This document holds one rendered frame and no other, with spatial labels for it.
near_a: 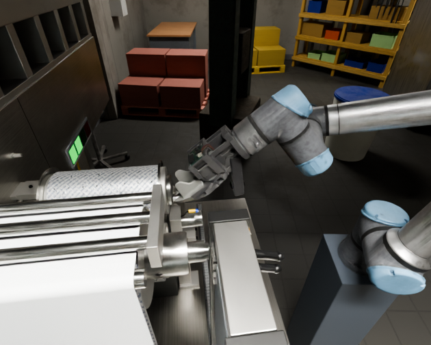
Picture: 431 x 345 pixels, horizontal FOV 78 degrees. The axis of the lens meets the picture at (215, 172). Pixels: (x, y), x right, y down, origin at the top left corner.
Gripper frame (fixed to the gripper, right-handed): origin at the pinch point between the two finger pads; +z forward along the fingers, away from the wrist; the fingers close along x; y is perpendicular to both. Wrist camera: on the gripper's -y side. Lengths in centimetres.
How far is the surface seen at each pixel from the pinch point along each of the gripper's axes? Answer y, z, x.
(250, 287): 10.9, -18.5, 35.7
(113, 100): -14, 134, -313
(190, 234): -8.4, 5.3, 3.5
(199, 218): -5.8, -0.2, 3.3
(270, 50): -177, -85, -495
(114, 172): 15.3, 6.3, -1.9
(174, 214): -1.0, 3.6, 2.5
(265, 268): 0.3, -15.8, 27.9
